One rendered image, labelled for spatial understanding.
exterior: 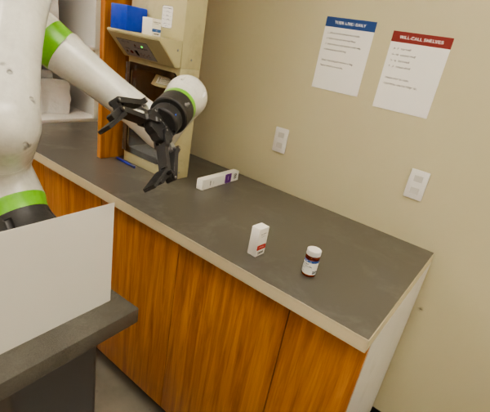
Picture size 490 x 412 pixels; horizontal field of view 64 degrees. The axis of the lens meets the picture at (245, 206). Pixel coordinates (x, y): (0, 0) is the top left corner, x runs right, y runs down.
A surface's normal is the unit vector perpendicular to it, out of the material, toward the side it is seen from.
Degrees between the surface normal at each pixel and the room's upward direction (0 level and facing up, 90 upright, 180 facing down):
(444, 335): 90
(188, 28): 90
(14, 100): 41
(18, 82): 46
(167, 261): 90
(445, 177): 90
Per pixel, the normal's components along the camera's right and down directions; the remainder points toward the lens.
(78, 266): 0.80, 0.35
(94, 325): 0.17, -0.91
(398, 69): -0.60, 0.21
